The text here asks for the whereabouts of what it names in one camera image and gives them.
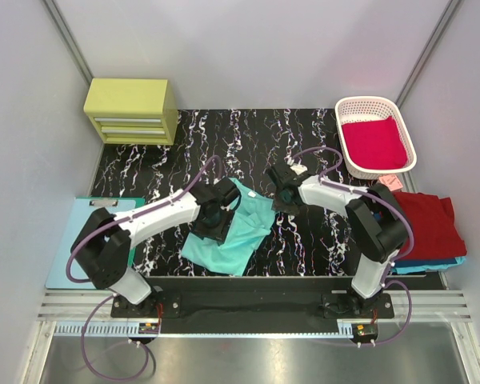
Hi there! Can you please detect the teal t shirt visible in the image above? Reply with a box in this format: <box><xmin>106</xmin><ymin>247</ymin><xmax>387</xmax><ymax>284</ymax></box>
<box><xmin>181</xmin><ymin>178</ymin><xmax>276</xmax><ymax>276</ymax></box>

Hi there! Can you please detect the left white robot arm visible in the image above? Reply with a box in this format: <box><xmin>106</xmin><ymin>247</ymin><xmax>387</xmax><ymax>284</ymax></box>
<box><xmin>66</xmin><ymin>178</ymin><xmax>241</xmax><ymax>317</ymax></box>

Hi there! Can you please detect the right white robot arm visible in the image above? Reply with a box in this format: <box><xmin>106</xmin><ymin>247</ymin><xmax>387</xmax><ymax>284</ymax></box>
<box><xmin>266</xmin><ymin>162</ymin><xmax>414</xmax><ymax>318</ymax></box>

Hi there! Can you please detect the magenta shirt in basket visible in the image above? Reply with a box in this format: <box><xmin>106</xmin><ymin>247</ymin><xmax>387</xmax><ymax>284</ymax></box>
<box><xmin>342</xmin><ymin>117</ymin><xmax>408</xmax><ymax>170</ymax></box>

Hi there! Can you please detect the pink paper card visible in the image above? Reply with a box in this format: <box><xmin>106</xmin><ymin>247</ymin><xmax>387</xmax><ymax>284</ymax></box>
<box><xmin>378</xmin><ymin>174</ymin><xmax>403</xmax><ymax>192</ymax></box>

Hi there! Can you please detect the white plastic laundry basket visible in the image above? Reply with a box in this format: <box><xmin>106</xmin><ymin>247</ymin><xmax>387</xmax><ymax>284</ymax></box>
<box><xmin>334</xmin><ymin>96</ymin><xmax>417</xmax><ymax>180</ymax></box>

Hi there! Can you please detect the yellow drawer cabinet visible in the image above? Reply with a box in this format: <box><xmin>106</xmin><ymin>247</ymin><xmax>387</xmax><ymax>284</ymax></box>
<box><xmin>83</xmin><ymin>78</ymin><xmax>178</xmax><ymax>146</ymax></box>

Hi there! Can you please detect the green clipboard with paper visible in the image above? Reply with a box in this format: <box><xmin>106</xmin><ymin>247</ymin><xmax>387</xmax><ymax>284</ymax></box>
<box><xmin>45</xmin><ymin>197</ymin><xmax>146</xmax><ymax>290</ymax></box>

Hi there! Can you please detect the light blue folded shirt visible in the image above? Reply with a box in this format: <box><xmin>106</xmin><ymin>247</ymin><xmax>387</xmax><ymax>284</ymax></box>
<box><xmin>392</xmin><ymin>256</ymin><xmax>466</xmax><ymax>274</ymax></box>

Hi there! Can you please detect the dark red folded shirt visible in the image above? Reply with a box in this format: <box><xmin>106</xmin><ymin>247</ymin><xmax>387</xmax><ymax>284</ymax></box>
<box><xmin>394</xmin><ymin>192</ymin><xmax>467</xmax><ymax>261</ymax></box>

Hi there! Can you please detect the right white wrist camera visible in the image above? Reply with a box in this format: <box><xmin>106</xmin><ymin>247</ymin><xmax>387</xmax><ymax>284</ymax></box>
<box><xmin>288</xmin><ymin>162</ymin><xmax>308</xmax><ymax>175</ymax></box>

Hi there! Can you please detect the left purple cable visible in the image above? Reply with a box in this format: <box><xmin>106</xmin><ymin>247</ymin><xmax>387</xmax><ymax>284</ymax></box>
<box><xmin>66</xmin><ymin>154</ymin><xmax>225</xmax><ymax>379</ymax></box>

